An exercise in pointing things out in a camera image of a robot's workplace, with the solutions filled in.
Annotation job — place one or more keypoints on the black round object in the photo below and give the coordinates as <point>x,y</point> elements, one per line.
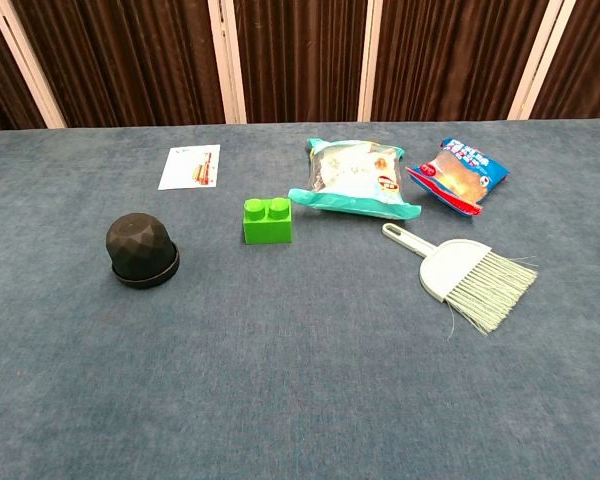
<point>137,245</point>

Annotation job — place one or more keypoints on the white hand brush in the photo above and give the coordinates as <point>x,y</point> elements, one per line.
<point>450,270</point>

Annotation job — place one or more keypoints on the green building block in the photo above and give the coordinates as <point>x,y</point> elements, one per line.
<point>267,227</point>

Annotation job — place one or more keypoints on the teal snack bag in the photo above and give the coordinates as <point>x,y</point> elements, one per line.
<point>350,180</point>

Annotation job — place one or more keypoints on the white picture card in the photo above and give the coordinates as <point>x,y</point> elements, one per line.
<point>180,170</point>

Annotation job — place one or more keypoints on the blue snack bag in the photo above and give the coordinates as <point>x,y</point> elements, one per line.
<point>455,180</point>

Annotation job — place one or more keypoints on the white screen post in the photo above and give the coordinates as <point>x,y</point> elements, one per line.
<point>227,60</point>
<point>370,60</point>
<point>536,60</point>
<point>30,70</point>

